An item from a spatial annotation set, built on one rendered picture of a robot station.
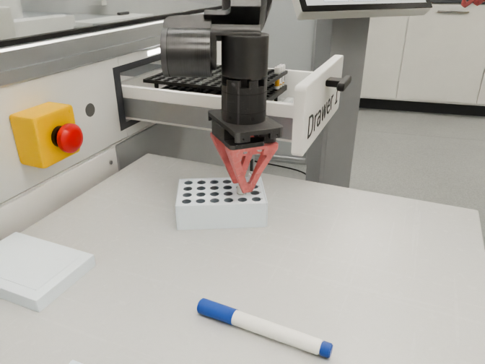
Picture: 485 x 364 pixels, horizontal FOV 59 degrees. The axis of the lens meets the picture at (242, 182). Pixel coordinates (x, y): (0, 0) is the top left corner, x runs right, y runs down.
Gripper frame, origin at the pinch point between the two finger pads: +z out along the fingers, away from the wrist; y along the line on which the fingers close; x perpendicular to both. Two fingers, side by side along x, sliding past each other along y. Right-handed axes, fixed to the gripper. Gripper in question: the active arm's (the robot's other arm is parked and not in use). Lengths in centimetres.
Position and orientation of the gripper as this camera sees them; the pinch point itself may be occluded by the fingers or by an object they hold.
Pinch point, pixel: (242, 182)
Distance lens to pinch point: 59.2
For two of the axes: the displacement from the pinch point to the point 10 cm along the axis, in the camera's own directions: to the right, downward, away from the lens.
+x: 9.2, -1.6, 3.7
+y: 4.0, 4.0, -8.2
